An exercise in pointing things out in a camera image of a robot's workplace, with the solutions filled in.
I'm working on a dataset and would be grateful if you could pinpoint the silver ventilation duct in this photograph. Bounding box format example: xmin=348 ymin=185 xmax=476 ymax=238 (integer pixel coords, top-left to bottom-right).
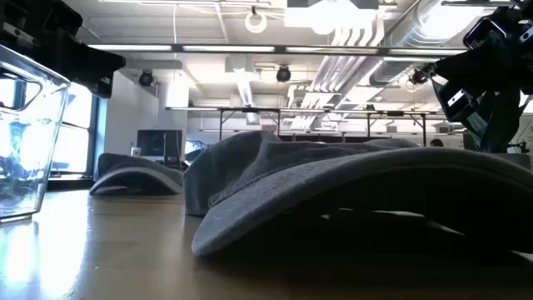
xmin=368 ymin=0 xmax=471 ymax=87

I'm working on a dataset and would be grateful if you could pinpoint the long ceiling light rail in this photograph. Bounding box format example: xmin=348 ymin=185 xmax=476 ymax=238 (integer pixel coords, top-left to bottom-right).
xmin=87 ymin=43 xmax=467 ymax=58

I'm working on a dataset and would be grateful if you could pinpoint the black computer monitor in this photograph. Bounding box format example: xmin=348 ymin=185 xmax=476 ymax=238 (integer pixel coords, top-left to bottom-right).
xmin=137 ymin=129 xmax=183 ymax=164

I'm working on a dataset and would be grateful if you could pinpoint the black framed workbench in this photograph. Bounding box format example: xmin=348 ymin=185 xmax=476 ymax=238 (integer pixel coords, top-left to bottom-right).
xmin=166 ymin=106 xmax=442 ymax=141

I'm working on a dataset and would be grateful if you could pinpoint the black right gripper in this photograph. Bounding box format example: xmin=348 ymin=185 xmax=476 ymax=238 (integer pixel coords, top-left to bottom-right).
xmin=432 ymin=3 xmax=533 ymax=123

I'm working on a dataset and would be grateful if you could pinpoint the clear plastic bin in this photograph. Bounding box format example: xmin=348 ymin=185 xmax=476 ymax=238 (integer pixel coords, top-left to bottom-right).
xmin=0 ymin=43 xmax=71 ymax=222

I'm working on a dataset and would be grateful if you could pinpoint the white coiled cable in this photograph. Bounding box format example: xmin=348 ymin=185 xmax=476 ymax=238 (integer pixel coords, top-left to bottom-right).
xmin=244 ymin=10 xmax=268 ymax=34

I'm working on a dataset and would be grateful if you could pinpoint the grey baseball cap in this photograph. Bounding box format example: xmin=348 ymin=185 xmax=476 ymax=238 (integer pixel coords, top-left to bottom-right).
xmin=182 ymin=130 xmax=533 ymax=258
xmin=88 ymin=152 xmax=185 ymax=197

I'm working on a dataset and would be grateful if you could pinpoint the grey round plant pot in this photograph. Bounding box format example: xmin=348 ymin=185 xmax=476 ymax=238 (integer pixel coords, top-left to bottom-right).
xmin=501 ymin=152 xmax=533 ymax=171

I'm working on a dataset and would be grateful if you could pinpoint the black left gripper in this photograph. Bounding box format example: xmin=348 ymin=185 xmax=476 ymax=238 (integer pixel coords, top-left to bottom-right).
xmin=49 ymin=36 xmax=127 ymax=99

